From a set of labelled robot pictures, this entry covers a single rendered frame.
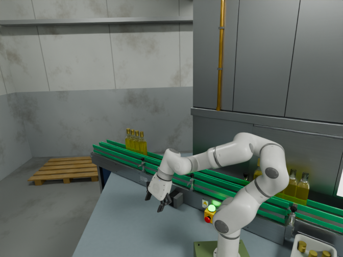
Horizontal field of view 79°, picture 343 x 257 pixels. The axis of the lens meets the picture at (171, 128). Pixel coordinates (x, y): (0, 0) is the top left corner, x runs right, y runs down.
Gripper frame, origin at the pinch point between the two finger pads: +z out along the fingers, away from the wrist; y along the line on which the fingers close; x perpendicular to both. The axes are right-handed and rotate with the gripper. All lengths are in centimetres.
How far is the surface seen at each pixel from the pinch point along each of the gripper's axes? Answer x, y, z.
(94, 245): -6.6, -23.6, 43.0
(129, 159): 43, -71, 16
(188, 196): 49, -9, 12
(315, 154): 68, 44, -47
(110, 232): 4.2, -25.3, 39.7
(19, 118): 46, -384, 98
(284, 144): 66, 28, -46
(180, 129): 259, -184, 21
